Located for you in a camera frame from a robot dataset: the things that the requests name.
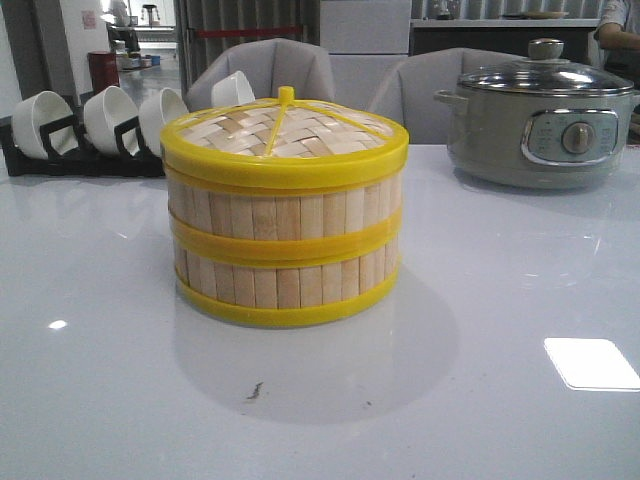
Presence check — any bamboo steamer drawer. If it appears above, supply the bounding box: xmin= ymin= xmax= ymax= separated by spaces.
xmin=174 ymin=238 xmax=400 ymax=328
xmin=167 ymin=171 xmax=402 ymax=264

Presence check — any woven bamboo steamer lid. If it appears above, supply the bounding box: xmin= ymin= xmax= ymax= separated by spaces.
xmin=160 ymin=86 xmax=409 ymax=195

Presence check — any grey chair right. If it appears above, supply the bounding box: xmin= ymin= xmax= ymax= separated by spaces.
xmin=367 ymin=48 xmax=519 ymax=144

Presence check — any grey chair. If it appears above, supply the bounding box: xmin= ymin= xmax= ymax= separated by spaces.
xmin=367 ymin=48 xmax=519 ymax=144
xmin=185 ymin=38 xmax=335 ymax=111

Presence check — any white bowl right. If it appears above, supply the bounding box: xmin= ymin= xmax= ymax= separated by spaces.
xmin=211 ymin=71 xmax=255 ymax=107

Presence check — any white bowl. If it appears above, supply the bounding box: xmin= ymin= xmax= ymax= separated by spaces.
xmin=11 ymin=90 xmax=72 ymax=159
xmin=211 ymin=71 xmax=255 ymax=107
xmin=83 ymin=86 xmax=138 ymax=156
xmin=139 ymin=88 xmax=188 ymax=158

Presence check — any grey chair left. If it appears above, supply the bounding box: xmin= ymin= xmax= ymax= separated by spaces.
xmin=185 ymin=38 xmax=335 ymax=111

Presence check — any white cabinet background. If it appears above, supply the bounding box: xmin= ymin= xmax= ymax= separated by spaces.
xmin=319 ymin=1 xmax=412 ymax=110

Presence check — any grey electric cooking pot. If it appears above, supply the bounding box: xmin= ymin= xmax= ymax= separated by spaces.
xmin=434 ymin=87 xmax=639 ymax=189

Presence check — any black dish rack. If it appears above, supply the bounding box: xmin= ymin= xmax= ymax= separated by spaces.
xmin=1 ymin=114 xmax=164 ymax=178

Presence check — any red cylindrical bin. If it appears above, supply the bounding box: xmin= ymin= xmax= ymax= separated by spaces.
xmin=87 ymin=51 xmax=120 ymax=95

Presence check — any dark counter with shelf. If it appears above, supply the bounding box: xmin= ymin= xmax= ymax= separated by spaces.
xmin=409 ymin=19 xmax=600 ymax=66

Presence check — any glass pot lid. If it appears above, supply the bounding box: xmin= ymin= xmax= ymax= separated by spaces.
xmin=458 ymin=38 xmax=634 ymax=96

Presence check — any white bowl far left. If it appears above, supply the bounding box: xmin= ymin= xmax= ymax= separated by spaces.
xmin=11 ymin=90 xmax=72 ymax=159

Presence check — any seated person at right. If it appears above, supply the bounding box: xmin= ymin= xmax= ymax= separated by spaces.
xmin=594 ymin=0 xmax=639 ymax=87

